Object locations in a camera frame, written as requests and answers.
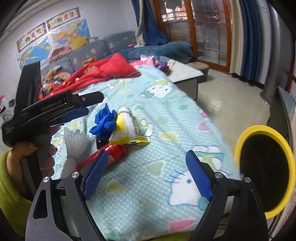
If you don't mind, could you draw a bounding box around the yellow white snack bag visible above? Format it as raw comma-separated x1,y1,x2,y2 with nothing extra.
109,107,149,145

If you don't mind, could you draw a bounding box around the green sleeve forearm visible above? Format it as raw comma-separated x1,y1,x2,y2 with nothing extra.
0,149,32,237

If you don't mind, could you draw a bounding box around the yellow rimmed trash bin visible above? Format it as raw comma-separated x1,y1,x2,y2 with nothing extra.
233,125,295,219

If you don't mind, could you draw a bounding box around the person's left hand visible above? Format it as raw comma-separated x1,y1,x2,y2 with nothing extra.
6,142,57,196

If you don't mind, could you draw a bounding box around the Hello Kitty teal bedsheet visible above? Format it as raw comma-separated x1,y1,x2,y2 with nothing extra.
82,66,240,240

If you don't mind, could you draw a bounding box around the blue grey sofa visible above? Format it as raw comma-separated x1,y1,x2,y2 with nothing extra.
40,31,193,98

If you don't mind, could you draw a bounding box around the red blanket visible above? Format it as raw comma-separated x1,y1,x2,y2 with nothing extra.
39,53,141,100

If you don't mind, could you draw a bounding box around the world map poster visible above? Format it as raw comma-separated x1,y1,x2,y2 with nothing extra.
16,36,53,71

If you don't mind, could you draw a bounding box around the yellow pillow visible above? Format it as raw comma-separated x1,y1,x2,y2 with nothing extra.
71,36,88,51

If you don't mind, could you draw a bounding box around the China map poster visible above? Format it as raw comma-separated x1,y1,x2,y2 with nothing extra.
50,19,92,48

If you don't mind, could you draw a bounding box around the purple cloth pile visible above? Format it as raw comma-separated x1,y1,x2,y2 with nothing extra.
135,55,171,75

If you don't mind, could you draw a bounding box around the blue left curtain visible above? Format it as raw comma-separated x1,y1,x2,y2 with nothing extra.
132,0,168,46

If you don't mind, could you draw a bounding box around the blue curtain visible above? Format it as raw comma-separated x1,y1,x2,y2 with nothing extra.
229,1,263,82
132,0,168,46

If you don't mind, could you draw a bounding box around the white coffee table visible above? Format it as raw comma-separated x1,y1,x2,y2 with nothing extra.
167,59,204,100

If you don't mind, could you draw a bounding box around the round dark footstool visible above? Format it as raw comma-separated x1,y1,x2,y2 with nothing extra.
187,61,210,83

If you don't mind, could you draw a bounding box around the wooden framed glass door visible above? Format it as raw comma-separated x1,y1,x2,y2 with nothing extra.
151,1,232,73

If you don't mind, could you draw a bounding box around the blue right curtain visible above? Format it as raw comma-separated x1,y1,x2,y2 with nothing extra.
229,1,263,82

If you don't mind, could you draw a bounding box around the silver tower air conditioner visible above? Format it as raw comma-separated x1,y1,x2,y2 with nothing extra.
260,3,295,104

